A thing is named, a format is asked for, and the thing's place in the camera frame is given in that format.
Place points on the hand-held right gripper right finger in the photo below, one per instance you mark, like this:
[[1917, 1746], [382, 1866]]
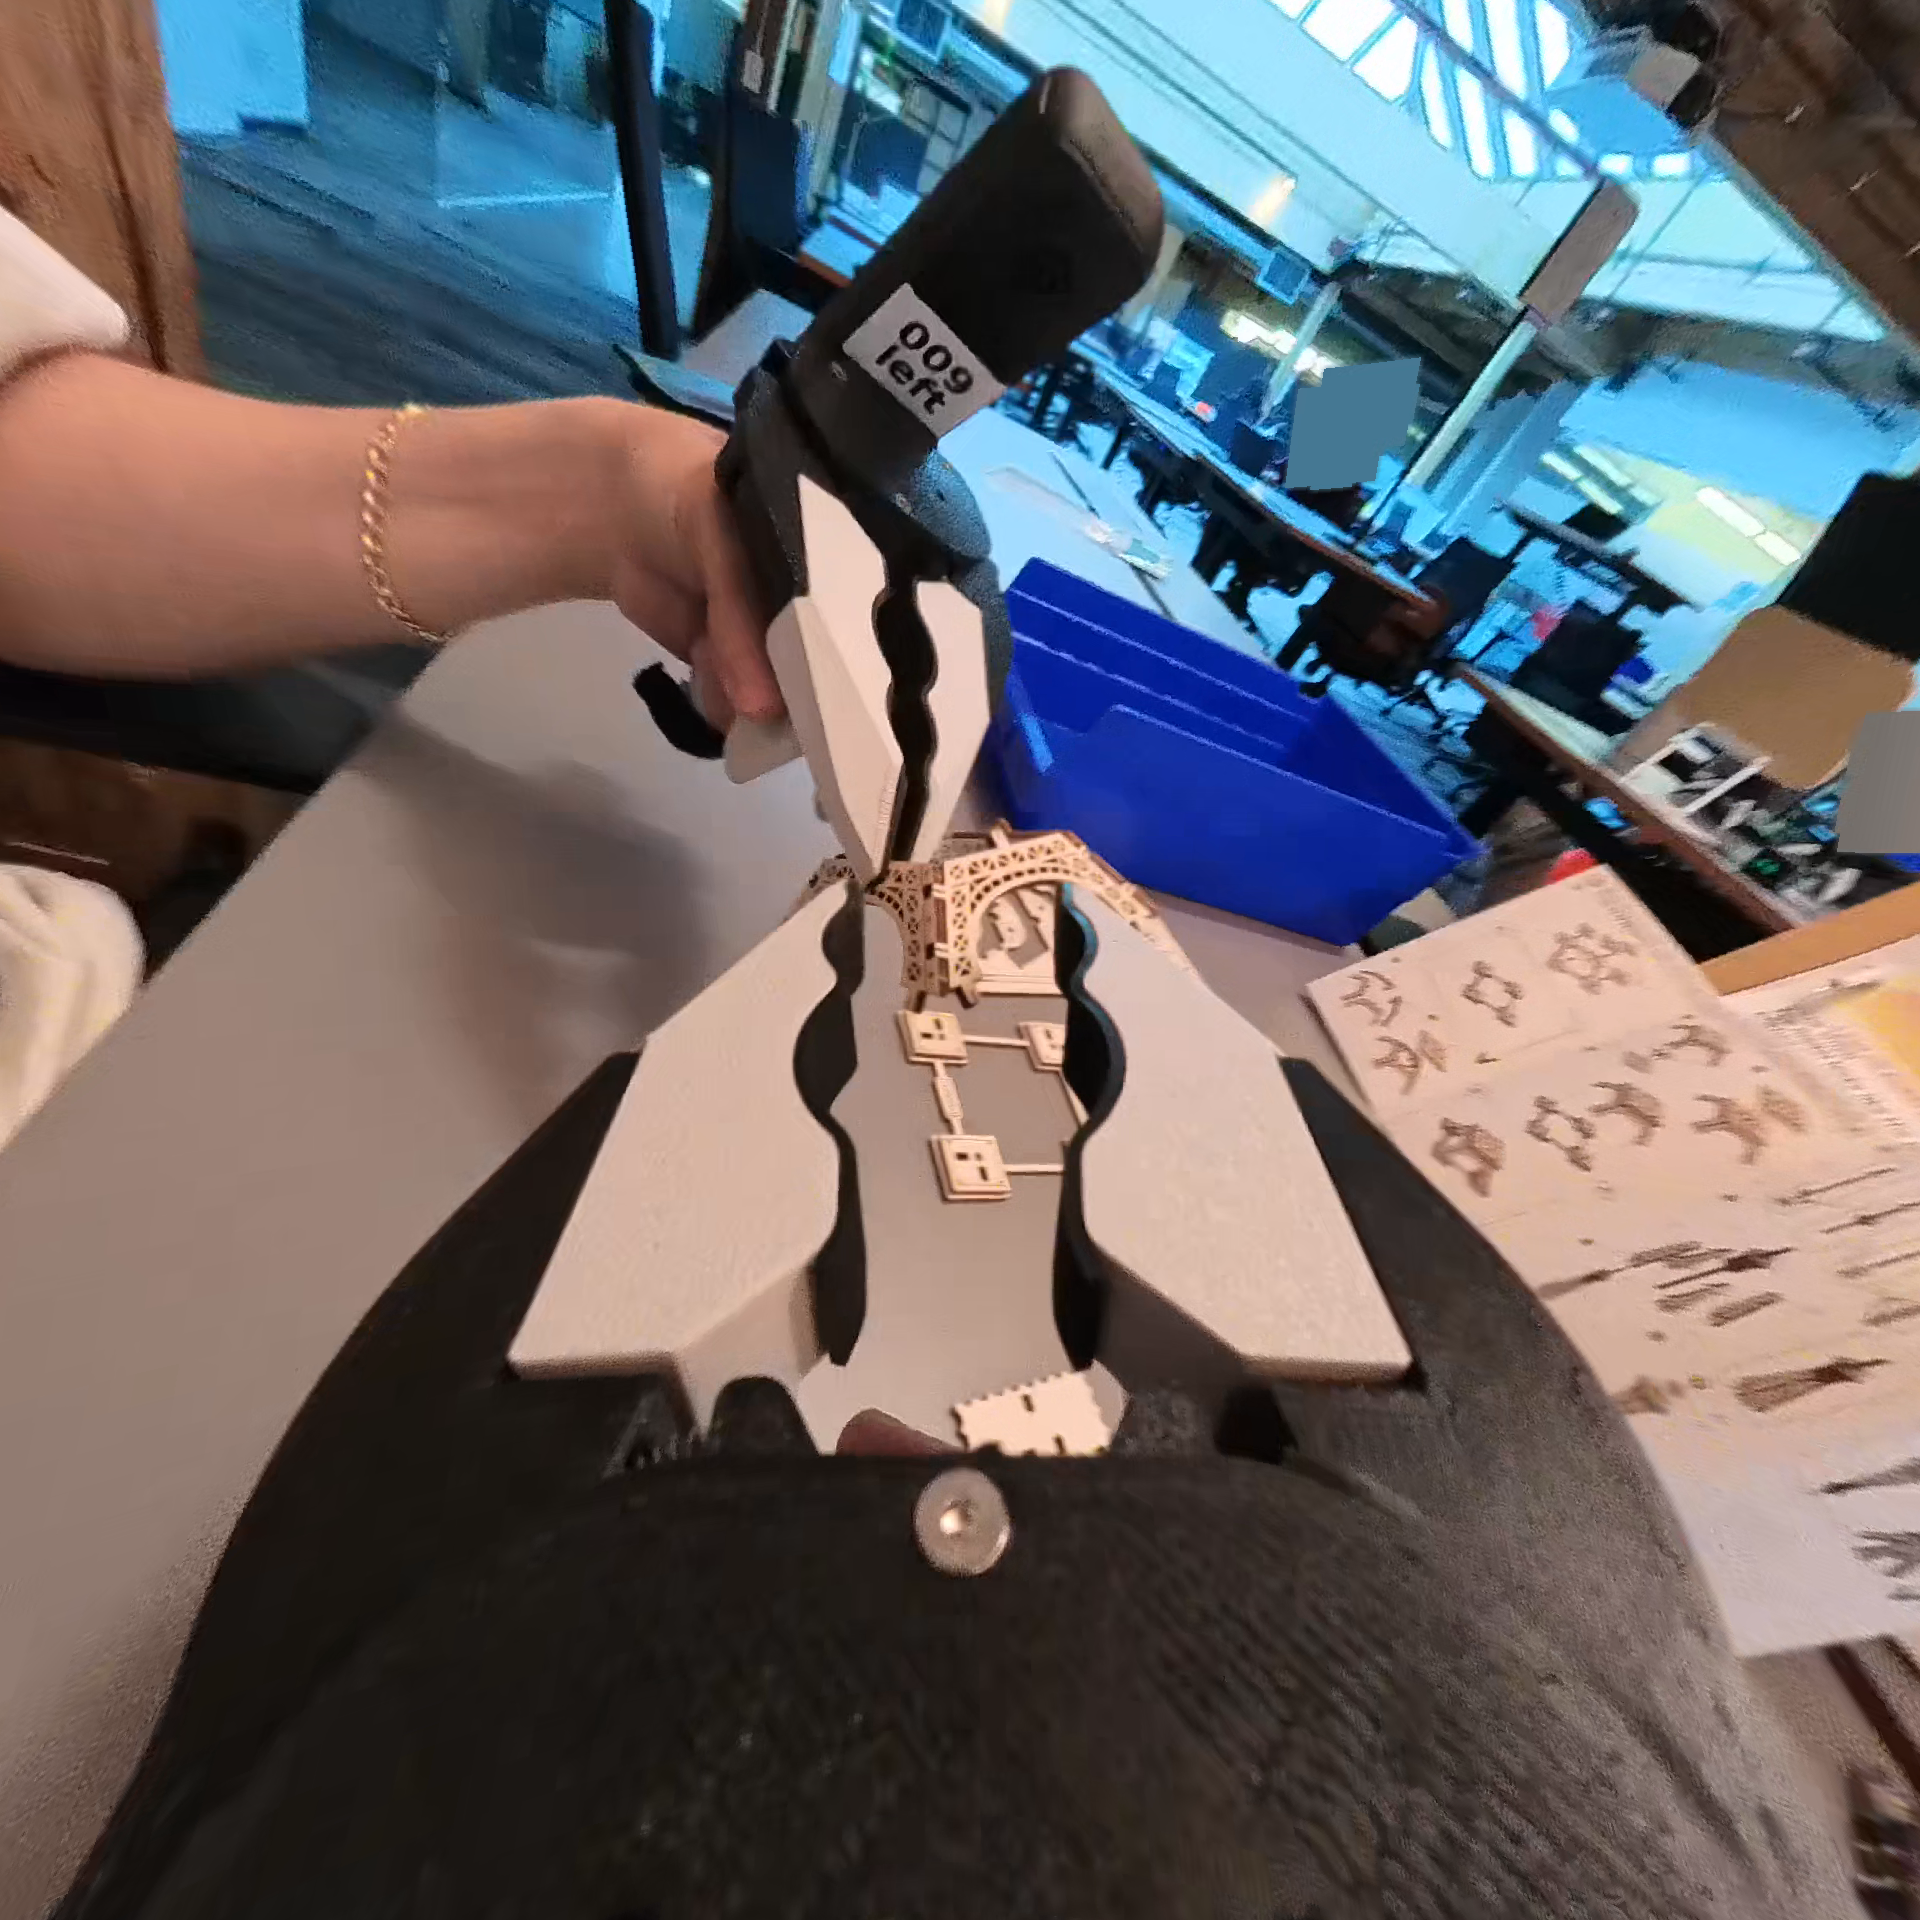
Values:
[[1230, 1201]]

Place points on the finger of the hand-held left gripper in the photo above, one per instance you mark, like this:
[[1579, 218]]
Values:
[[833, 644], [971, 661]]

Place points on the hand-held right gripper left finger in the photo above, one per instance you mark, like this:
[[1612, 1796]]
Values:
[[691, 1201]]

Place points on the wooden lattice tower arch assembly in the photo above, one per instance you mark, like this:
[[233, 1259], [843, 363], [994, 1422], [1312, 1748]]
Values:
[[961, 877]]

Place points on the person's left forearm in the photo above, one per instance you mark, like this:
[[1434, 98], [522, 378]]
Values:
[[224, 509]]

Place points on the grey desk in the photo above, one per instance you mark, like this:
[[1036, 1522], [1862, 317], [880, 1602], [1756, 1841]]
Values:
[[376, 974]]

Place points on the person's left hand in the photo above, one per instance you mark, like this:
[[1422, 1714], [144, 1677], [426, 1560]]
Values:
[[674, 556]]

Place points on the wooden toothed square plate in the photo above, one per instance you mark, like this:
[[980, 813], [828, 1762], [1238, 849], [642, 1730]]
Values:
[[1036, 1424]]

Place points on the blue plastic bin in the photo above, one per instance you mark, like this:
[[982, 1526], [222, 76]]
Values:
[[1275, 840]]

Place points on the row of office desks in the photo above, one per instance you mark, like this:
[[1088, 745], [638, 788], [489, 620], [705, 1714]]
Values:
[[1348, 569]]

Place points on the black-and-white instruction sheet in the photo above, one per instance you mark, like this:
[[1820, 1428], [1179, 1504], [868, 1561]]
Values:
[[1651, 1424]]

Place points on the skylight window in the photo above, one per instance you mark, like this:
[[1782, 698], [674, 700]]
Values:
[[1469, 59]]

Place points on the sign board on pole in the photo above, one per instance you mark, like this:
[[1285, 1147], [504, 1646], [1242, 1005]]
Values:
[[1576, 248]]

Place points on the beige board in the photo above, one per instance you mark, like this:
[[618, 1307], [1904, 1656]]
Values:
[[1756, 691]]

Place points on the black board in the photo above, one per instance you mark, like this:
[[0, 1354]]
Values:
[[1861, 569]]

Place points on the wooden pillar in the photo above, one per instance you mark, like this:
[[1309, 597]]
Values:
[[90, 120]]

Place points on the wooden four-square base frame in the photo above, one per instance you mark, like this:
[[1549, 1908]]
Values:
[[948, 1185]]

